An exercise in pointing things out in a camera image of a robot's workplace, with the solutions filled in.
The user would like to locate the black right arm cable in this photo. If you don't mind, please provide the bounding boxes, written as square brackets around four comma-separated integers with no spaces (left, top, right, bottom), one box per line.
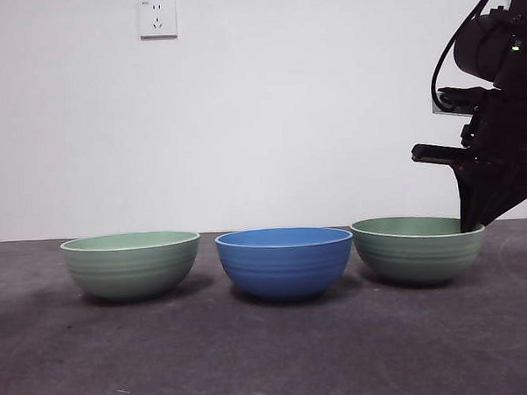
[426,0,519,113]

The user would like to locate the blue ribbed bowl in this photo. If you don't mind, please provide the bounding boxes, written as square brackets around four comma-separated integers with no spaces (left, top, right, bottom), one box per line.
[214,225,357,305]

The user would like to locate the white wall socket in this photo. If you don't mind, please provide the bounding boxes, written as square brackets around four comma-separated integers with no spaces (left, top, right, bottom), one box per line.
[138,0,180,41]

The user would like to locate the green ribbed bowl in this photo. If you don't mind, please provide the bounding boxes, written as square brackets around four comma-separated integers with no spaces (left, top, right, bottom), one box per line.
[350,212,489,290]
[59,228,204,303]

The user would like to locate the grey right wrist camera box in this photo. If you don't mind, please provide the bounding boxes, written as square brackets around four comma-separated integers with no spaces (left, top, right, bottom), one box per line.
[430,85,478,119]

